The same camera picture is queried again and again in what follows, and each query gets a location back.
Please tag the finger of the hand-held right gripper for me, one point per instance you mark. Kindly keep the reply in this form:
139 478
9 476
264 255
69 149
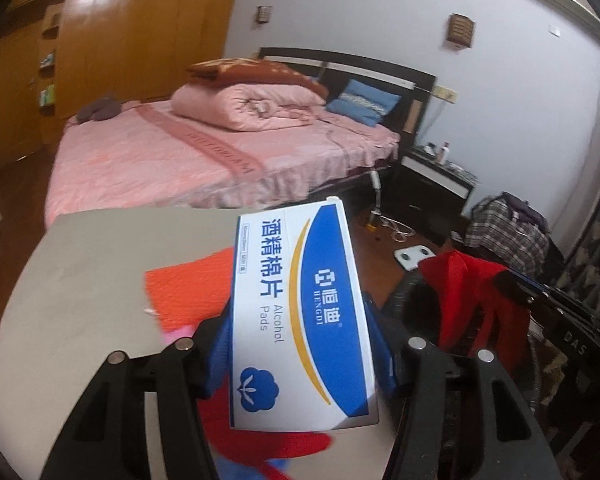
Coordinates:
525 285

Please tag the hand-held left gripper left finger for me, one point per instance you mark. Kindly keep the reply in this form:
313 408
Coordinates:
215 360

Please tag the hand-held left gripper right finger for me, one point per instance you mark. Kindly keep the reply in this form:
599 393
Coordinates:
386 375

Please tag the red jacket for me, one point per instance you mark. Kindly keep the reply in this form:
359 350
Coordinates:
460 285

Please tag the trash bin with black bag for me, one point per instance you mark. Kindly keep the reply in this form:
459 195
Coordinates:
405 310

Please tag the white blue cardboard box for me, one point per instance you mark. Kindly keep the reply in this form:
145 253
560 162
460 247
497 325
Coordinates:
305 310

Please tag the pink paper scrap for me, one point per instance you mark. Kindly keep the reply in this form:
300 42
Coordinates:
177 334

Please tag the plaid bag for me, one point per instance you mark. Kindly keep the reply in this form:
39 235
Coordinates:
505 240

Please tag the patterned curtain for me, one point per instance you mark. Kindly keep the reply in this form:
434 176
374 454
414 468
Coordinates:
590 270

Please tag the orange mesh cloth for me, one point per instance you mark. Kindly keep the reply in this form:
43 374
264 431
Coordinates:
190 285

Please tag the white paper scrap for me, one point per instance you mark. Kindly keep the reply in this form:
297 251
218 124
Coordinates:
151 312

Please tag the white bathroom scale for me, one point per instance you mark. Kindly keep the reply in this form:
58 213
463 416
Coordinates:
412 259

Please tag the blue plastic wrapper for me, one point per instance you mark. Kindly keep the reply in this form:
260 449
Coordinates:
250 471

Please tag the black white nightstand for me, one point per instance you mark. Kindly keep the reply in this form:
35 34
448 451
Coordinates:
425 195

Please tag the yellow floor socket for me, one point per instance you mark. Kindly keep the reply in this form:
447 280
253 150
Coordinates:
373 222

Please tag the white bottle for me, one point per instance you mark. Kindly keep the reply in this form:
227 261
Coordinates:
444 154

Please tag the white blanket controller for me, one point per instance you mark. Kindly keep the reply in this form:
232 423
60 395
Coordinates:
376 180

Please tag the dark wooden bed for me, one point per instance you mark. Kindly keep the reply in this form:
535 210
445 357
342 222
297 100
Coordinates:
365 160

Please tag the pink bedspread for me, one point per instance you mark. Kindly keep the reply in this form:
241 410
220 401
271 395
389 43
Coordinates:
155 160

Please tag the dark bed headboard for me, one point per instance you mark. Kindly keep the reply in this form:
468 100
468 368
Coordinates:
410 90

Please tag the large blue pillow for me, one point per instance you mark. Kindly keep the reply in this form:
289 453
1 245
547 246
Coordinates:
362 102

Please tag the folded pink quilt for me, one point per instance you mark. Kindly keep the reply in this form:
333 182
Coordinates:
240 107

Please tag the dark purple garment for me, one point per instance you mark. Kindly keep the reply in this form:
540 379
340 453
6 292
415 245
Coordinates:
100 110

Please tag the folded brown patterned blanket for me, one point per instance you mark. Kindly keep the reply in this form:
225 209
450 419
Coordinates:
260 72

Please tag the wooden wardrobe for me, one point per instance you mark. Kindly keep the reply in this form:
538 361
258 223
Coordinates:
130 35

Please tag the wall power outlet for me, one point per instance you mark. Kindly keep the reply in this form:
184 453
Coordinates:
444 94

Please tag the small white wall switch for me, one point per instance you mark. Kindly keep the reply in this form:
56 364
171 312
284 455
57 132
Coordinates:
556 30

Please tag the large brown wall lamp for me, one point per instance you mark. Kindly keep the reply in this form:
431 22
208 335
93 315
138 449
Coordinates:
461 31

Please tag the small brown wall lamp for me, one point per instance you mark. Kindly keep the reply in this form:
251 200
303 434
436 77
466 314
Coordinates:
264 14

